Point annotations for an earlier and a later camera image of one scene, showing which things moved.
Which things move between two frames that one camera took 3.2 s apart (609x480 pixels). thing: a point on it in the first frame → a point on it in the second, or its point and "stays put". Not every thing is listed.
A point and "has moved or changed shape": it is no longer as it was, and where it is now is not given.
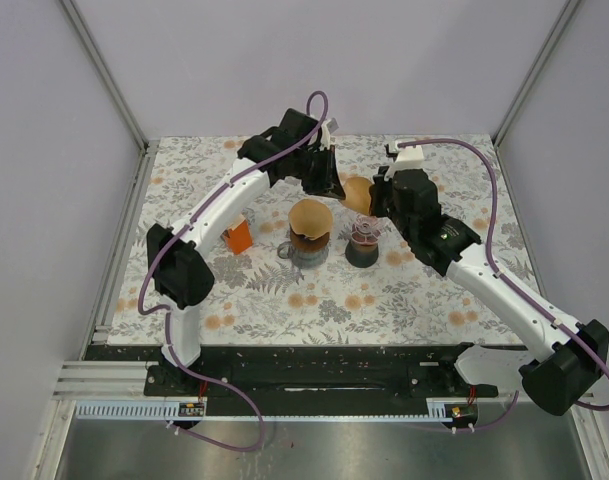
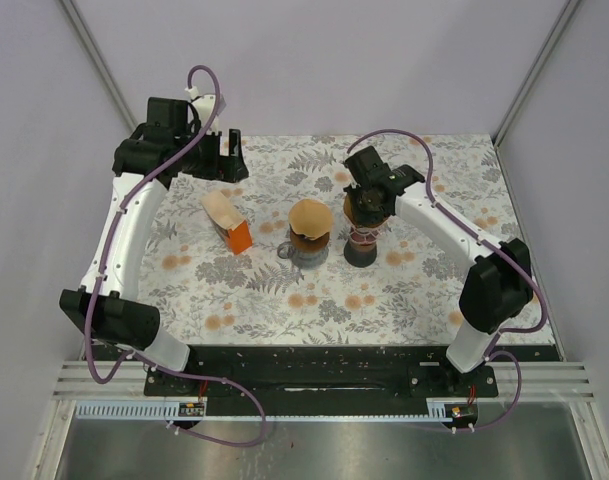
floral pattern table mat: x=295 y=268 stays put
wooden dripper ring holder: x=302 y=244 stays put
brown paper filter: x=358 y=194 has moved or changed shape
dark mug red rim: x=361 y=255 stays put
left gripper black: x=329 y=183 → x=231 y=168
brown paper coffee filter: x=309 y=217 stays put
